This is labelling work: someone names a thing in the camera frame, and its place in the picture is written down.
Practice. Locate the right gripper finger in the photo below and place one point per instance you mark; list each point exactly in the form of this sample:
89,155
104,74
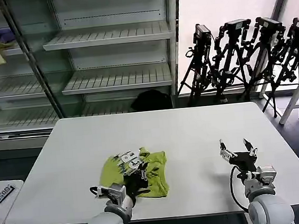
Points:
225,153
251,148

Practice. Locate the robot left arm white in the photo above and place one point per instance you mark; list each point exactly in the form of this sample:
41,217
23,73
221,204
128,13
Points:
109,221

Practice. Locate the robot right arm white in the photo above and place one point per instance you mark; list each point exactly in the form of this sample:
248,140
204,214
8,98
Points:
266,201

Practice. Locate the empty grey slatted shelf unit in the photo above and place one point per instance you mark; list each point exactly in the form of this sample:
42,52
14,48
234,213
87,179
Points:
115,35

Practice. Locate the black bag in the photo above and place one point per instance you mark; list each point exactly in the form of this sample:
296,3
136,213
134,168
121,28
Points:
151,100

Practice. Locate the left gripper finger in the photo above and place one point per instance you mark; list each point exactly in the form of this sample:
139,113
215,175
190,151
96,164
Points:
123,160
137,164

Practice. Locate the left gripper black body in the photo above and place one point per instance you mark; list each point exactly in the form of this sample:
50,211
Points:
135,183

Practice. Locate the yellow-green t-shirt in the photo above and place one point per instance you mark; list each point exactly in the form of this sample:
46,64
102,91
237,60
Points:
158,174

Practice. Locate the grey shelf rack with cloths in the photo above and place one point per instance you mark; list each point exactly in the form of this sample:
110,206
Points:
9,85

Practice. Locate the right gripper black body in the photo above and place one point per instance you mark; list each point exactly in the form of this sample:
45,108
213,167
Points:
243,161

